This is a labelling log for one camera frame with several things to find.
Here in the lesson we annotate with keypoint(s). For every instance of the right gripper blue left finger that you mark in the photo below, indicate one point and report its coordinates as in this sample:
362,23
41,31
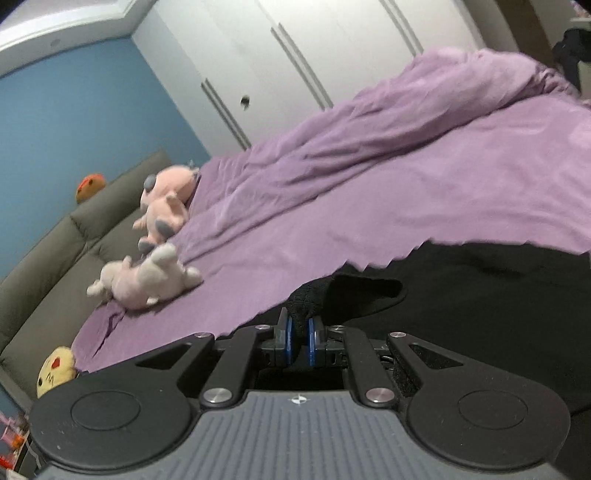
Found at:
284,338

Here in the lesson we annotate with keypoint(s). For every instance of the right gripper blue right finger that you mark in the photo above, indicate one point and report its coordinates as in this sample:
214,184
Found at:
317,339

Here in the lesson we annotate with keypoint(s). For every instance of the black long-sleeve sweater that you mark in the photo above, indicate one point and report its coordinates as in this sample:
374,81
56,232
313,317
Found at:
521,308

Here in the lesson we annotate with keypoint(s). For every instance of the dark clothes on chair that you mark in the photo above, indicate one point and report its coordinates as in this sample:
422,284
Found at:
572,49

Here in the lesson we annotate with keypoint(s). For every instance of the white plush toy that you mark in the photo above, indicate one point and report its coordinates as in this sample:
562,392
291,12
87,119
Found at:
158,278

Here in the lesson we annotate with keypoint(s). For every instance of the pink plush toy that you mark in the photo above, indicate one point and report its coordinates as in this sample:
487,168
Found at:
163,205

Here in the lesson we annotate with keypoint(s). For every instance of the yellow plush toy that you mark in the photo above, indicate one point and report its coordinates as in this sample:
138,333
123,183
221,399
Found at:
58,368

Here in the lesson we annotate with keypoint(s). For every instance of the grey padded headboard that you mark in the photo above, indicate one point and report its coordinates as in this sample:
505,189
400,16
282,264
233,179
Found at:
43,299

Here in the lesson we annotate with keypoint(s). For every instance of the purple bed blanket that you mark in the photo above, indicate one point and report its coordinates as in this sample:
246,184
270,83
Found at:
462,146

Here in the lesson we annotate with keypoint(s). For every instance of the orange plush toy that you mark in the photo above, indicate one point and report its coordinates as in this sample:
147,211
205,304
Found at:
89,186

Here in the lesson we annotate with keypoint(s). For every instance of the white wardrobe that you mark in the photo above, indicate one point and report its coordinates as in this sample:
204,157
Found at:
241,72

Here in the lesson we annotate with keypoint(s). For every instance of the brown door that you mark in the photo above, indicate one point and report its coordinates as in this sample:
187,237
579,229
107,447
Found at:
529,31

